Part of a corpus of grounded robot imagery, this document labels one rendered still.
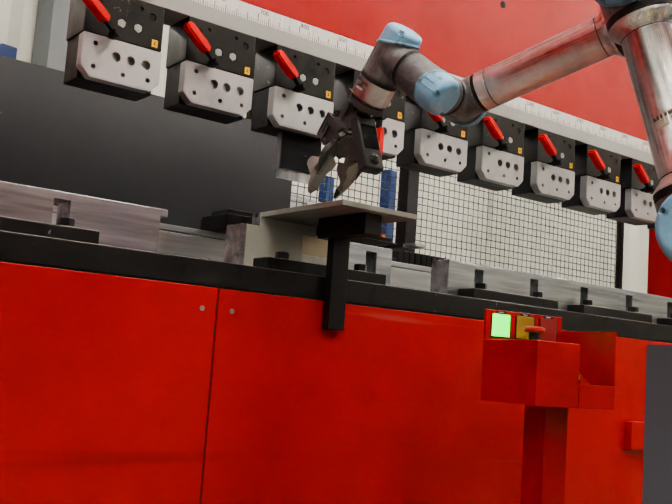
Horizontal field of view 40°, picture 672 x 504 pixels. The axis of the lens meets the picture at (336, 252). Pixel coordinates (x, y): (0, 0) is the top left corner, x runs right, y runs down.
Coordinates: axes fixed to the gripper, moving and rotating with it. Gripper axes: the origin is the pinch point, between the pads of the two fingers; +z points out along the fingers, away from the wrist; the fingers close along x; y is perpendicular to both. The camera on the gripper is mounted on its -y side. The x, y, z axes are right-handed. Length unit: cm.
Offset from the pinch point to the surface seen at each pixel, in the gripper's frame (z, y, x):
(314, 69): -16.5, 21.3, 1.1
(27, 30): 162, 462, -81
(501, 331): 6.7, -30.9, -31.6
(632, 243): 178, 381, -689
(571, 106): -25, 29, -82
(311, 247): 12.3, -1.5, -2.2
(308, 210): -0.3, -9.3, 9.2
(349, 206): -7.0, -17.3, 7.8
